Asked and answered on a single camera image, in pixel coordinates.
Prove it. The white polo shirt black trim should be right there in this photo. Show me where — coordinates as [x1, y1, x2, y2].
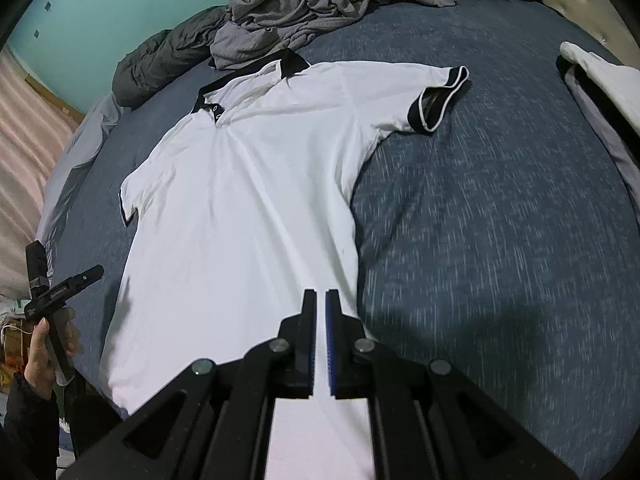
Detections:
[98, 49, 471, 480]

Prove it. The folded white t-shirt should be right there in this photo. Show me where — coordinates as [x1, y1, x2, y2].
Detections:
[559, 41, 640, 133]

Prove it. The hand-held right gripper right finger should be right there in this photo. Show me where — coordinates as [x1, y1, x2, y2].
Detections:
[324, 288, 578, 480]

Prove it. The person's left forearm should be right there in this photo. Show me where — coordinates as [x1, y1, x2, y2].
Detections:
[0, 372, 61, 480]

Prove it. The dark grey duvet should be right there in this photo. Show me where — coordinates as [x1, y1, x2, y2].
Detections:
[111, 0, 543, 108]

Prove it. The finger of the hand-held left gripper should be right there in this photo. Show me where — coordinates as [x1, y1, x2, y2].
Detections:
[62, 265, 105, 295]

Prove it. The light grey pillow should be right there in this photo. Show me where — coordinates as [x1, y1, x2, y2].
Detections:
[35, 92, 131, 261]

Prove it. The folded grey garment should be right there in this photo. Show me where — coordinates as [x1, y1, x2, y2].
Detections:
[562, 57, 640, 201]

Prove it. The brown box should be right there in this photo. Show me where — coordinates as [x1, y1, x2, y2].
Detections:
[0, 312, 31, 386]

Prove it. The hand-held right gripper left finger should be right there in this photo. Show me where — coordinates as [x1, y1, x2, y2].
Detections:
[60, 287, 318, 480]

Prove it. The wooden window frame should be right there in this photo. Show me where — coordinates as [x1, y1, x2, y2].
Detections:
[22, 72, 86, 123]

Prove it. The bed with blue sheet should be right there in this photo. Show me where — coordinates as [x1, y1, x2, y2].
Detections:
[35, 0, 640, 480]

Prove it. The crumpled grey garment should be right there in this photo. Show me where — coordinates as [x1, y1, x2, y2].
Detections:
[209, 0, 457, 71]

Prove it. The person's left hand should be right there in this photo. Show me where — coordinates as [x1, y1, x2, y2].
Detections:
[22, 307, 83, 401]

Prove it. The pink curtain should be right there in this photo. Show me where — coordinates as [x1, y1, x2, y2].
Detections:
[0, 45, 86, 301]

